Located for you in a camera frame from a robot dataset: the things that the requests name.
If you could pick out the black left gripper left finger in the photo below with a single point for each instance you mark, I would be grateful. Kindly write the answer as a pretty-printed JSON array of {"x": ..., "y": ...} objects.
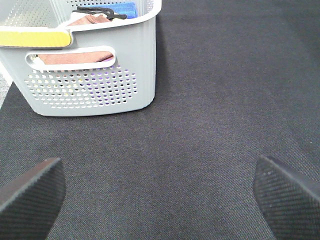
[{"x": 30, "y": 204}]

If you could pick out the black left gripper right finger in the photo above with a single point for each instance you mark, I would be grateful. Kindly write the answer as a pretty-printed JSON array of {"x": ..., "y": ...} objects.
[{"x": 288, "y": 200}]

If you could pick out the black table mat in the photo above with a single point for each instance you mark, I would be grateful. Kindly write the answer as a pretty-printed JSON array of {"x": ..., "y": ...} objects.
[{"x": 236, "y": 79}]

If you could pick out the grey perforated plastic basket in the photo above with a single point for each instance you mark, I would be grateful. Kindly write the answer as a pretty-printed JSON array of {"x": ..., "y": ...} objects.
[{"x": 124, "y": 83}]

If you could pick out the brown cloth in basket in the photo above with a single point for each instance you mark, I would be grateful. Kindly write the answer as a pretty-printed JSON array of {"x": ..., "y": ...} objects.
[{"x": 83, "y": 57}]

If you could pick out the yellow tape on basket rim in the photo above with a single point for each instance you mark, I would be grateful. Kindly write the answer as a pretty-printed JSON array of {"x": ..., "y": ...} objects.
[{"x": 34, "y": 39}]

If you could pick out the blue cloth in basket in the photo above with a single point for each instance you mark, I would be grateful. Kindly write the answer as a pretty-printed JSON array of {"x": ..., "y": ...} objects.
[{"x": 126, "y": 8}]

